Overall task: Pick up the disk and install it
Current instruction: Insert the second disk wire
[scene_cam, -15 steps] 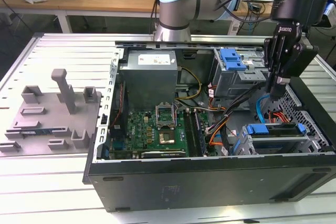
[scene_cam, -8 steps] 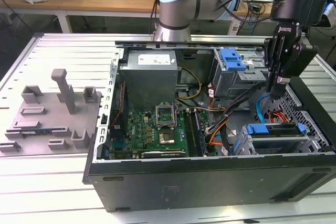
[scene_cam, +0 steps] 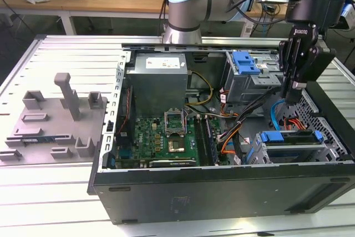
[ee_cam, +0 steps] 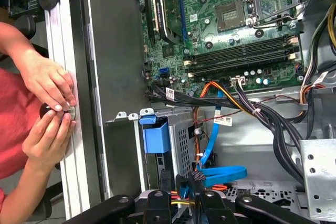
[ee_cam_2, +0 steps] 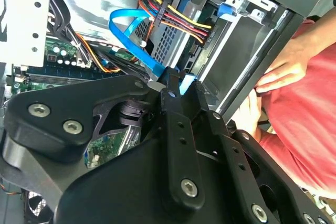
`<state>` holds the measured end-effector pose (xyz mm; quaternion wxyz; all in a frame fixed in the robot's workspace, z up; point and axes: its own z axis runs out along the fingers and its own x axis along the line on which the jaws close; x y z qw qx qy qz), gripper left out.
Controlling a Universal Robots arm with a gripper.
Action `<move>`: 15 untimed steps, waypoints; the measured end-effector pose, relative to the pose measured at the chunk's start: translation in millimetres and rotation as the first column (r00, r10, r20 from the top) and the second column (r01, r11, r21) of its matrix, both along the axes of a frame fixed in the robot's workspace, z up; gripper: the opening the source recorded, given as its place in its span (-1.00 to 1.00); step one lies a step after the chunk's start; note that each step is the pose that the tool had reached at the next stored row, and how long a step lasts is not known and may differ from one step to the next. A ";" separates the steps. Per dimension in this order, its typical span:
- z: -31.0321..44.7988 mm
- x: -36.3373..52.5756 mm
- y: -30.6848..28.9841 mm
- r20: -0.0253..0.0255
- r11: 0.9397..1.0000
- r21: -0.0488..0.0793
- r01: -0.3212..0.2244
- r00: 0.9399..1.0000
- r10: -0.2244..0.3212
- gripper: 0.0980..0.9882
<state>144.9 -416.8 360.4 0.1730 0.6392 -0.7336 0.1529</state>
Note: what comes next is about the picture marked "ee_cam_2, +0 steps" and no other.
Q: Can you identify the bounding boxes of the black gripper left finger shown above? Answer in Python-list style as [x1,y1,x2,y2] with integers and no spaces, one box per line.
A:
[0,68,206,211]

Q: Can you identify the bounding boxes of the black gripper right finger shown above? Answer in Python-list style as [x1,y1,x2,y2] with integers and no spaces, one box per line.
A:
[193,81,336,224]

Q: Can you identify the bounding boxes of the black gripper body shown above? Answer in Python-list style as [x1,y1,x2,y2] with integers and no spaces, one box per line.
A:
[53,100,274,224]

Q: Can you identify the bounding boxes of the blue wire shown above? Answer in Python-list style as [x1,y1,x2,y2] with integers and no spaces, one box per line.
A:
[108,8,198,95]

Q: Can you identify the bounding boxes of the red yellow power wire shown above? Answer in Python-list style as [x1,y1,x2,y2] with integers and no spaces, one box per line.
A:
[137,0,216,49]

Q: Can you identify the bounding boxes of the hard disk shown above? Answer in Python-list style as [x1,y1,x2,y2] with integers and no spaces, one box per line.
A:
[181,0,237,78]

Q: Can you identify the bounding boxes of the person left hand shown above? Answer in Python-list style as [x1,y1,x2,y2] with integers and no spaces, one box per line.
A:
[239,89,264,142]

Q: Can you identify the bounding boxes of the person right hand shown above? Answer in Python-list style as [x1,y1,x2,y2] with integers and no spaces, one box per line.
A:
[256,35,313,95]

